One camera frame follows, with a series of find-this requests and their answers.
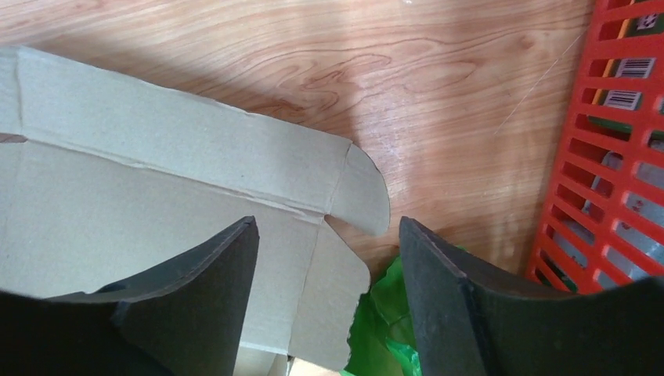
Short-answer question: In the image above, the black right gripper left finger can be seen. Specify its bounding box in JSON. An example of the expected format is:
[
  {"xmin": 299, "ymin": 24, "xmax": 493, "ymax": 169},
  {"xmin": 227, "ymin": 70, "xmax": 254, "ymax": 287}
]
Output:
[{"xmin": 1, "ymin": 216, "xmax": 259, "ymax": 375}]

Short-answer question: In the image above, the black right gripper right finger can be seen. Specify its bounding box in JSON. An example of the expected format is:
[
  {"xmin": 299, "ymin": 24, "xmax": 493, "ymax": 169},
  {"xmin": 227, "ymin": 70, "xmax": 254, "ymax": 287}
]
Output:
[{"xmin": 399, "ymin": 217, "xmax": 663, "ymax": 375}]

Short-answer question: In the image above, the brown cardboard box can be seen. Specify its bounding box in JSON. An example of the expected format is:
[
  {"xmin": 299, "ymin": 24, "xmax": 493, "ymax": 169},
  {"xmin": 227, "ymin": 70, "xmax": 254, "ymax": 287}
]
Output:
[{"xmin": 1, "ymin": 46, "xmax": 390, "ymax": 375}]

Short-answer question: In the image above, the green lettuce head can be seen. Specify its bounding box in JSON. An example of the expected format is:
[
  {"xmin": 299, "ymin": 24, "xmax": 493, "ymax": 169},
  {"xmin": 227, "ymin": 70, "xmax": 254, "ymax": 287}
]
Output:
[{"xmin": 340, "ymin": 255, "xmax": 423, "ymax": 376}]

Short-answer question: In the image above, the red plastic basket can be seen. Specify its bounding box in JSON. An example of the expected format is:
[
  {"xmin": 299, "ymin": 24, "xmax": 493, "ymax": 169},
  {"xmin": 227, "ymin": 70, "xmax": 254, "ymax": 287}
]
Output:
[{"xmin": 525, "ymin": 1, "xmax": 663, "ymax": 293}]

